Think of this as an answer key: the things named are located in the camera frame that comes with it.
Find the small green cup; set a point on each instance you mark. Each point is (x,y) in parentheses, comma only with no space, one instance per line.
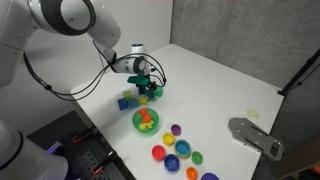
(197,157)

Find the small orange cup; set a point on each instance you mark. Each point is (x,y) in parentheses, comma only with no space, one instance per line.
(191,173)

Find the black clamp with red tip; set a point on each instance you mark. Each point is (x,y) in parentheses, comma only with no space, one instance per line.
(105,162)
(85,133)

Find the yellow star toy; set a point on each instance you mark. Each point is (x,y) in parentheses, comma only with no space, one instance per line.
(143,99)

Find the grey metal mounting plate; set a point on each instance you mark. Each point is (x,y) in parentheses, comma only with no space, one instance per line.
(255,137)

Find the small purple cup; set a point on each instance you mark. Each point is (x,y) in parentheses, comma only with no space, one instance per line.
(175,129)

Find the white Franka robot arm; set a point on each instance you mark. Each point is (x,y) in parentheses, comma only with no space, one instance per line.
(66,16)

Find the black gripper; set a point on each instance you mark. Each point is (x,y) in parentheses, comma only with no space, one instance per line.
(144,87)

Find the small red cup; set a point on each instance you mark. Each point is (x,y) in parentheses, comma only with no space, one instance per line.
(158,152)

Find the teal green toy animal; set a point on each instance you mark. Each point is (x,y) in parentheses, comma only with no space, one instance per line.
(150,95)

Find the teal cup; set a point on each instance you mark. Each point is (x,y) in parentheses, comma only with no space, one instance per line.
(182,148)

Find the purple small object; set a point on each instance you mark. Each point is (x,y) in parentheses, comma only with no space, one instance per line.
(54,146)

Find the blue cup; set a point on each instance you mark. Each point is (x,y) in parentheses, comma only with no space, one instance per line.
(171,162)

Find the green toy cube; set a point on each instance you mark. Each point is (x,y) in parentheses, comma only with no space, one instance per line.
(159,92)

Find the light blue toy animal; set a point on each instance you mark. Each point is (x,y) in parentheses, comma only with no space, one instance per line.
(133,102)

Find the blue toy cube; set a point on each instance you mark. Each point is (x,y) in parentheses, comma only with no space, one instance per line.
(122,103)

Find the small yellow cup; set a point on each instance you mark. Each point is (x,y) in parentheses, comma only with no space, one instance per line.
(168,138)

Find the black tripod pole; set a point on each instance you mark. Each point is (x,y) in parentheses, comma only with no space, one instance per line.
(300,73)

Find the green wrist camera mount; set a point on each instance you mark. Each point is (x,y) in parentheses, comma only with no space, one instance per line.
(137,79)

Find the black perforated base board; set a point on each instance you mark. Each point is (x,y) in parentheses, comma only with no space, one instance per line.
(80,153)

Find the pale yellow sticky note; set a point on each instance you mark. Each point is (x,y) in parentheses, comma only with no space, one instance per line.
(253,113)

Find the lime toy cube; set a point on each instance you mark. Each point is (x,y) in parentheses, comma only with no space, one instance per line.
(127,95)

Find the purple scalloped cup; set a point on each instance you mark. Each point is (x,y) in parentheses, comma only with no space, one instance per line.
(210,176)

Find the yellow toy animal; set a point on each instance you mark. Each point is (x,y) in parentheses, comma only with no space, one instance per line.
(146,125)

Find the green plastic bowl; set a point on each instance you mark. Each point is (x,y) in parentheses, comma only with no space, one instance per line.
(145,128)

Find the orange toy animal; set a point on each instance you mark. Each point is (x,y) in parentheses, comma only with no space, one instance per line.
(145,115)

